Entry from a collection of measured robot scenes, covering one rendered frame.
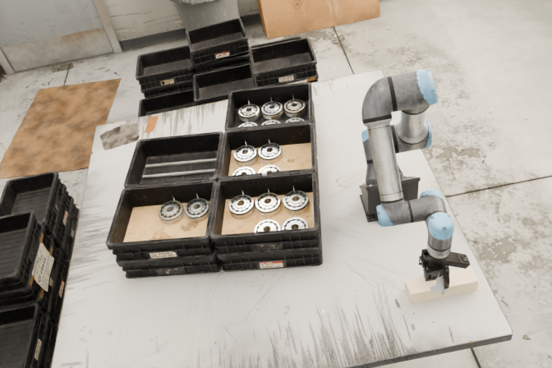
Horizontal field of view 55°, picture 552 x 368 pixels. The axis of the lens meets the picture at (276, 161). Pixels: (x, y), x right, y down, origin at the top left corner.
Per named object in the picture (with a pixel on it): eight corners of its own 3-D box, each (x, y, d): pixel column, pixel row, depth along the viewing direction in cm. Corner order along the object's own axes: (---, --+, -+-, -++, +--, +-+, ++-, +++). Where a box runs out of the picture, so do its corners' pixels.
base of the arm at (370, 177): (398, 178, 220) (394, 154, 220) (407, 178, 205) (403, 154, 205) (363, 185, 220) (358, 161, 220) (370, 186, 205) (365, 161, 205)
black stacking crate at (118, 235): (223, 199, 222) (216, 181, 215) (215, 257, 201) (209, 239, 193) (132, 207, 227) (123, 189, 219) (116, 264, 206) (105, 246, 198)
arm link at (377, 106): (352, 83, 168) (380, 232, 172) (387, 75, 166) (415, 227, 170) (352, 84, 180) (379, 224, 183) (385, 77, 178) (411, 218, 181)
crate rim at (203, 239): (218, 183, 216) (217, 179, 214) (209, 242, 194) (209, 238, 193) (124, 191, 220) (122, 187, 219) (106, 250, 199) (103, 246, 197)
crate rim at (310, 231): (315, 174, 211) (315, 170, 210) (319, 234, 190) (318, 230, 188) (218, 183, 216) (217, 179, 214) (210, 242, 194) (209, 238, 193)
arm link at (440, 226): (451, 208, 166) (457, 229, 160) (448, 229, 173) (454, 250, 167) (425, 209, 167) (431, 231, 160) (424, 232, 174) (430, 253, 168)
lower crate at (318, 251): (320, 208, 225) (318, 189, 217) (324, 267, 204) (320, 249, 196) (228, 215, 230) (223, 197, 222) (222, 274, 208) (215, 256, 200)
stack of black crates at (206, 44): (255, 70, 407) (244, 16, 376) (259, 95, 383) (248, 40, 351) (200, 80, 408) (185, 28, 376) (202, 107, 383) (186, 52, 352)
